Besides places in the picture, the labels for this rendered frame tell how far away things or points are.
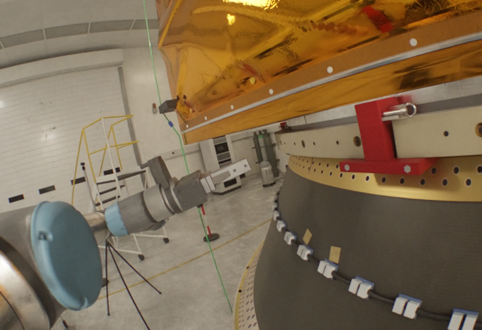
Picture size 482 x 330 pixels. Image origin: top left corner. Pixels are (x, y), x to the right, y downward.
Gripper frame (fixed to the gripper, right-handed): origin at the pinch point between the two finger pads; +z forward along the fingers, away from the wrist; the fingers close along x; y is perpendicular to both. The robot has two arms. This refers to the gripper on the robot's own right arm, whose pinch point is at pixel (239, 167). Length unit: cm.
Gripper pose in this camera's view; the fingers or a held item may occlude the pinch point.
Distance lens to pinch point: 51.4
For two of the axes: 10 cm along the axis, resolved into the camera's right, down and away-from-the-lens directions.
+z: 9.1, -4.1, 0.9
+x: 1.2, 0.4, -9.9
